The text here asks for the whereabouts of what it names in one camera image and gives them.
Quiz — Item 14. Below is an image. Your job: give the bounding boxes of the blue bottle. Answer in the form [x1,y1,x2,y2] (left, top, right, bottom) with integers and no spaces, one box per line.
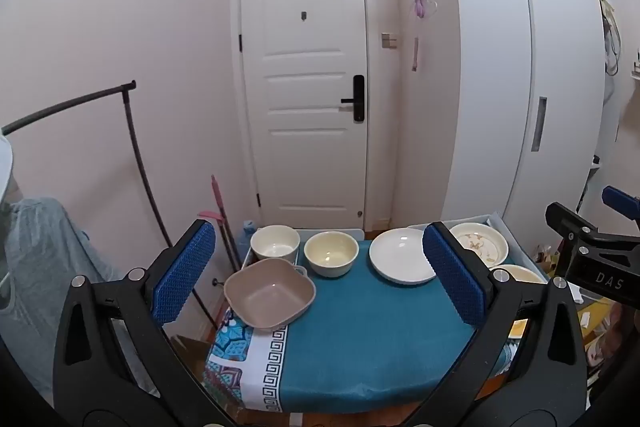
[241,220,258,254]

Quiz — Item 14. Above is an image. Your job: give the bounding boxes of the cream round bowl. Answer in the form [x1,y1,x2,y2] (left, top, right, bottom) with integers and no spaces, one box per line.
[304,231,359,279]

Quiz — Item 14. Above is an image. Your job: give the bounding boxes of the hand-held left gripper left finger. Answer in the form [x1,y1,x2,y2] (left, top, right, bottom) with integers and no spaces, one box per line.
[52,220,237,427]

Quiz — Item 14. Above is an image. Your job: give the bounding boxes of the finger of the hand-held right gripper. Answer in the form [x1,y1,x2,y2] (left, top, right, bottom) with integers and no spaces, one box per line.
[545,202,640,260]
[601,185,640,223]

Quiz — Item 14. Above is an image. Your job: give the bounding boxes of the white wardrobe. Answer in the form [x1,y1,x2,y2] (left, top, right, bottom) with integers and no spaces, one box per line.
[440,0,621,233]

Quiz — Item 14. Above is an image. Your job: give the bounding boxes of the pink square bowl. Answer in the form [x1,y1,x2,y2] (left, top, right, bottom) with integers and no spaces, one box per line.
[223,258,317,333]

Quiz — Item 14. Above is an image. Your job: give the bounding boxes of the white deep bowl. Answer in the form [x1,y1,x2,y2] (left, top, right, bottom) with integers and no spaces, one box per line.
[250,225,301,264]

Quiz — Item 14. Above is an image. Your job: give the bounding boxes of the teal patterned tablecloth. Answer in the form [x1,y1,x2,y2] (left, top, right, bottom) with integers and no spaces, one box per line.
[202,239,521,415]

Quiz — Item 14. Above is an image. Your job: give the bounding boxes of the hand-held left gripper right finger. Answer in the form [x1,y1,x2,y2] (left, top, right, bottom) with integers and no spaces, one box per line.
[402,221,588,427]

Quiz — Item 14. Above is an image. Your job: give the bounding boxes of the black door lock handle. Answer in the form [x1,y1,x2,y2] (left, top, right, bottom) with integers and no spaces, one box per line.
[341,75,366,122]

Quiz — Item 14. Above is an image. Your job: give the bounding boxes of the gold patterned cream plate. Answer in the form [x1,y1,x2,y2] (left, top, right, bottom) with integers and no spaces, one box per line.
[447,222,509,267]

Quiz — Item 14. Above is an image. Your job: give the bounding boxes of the black clothes rack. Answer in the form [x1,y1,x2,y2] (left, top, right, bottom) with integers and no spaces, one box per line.
[0,80,221,333]

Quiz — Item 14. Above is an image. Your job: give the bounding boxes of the white panel door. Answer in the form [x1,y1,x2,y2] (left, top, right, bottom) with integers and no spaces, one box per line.
[238,0,374,233]

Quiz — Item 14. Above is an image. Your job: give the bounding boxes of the plain white plate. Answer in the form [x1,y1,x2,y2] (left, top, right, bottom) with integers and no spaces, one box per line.
[369,228,441,285]

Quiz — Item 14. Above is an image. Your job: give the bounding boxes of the cream shallow plate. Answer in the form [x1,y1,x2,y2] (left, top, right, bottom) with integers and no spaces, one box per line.
[490,263,548,285]

